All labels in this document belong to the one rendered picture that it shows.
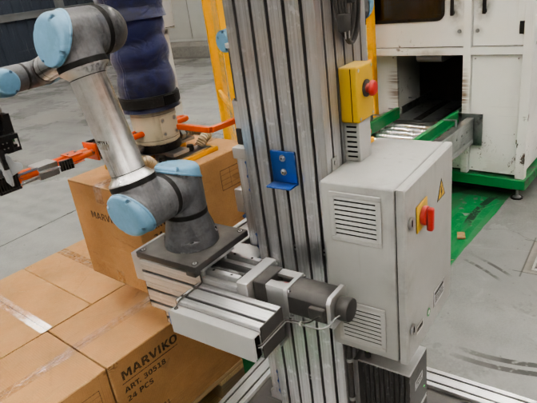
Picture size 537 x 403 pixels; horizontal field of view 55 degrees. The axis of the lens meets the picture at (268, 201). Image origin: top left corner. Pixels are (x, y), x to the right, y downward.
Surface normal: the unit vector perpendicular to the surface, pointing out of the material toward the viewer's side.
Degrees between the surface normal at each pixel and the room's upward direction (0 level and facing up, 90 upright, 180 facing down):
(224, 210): 90
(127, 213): 97
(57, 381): 0
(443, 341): 0
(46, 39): 83
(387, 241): 90
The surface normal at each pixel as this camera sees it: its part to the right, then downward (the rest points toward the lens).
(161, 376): 0.76, 0.17
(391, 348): -0.56, 0.39
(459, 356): -0.12, -0.91
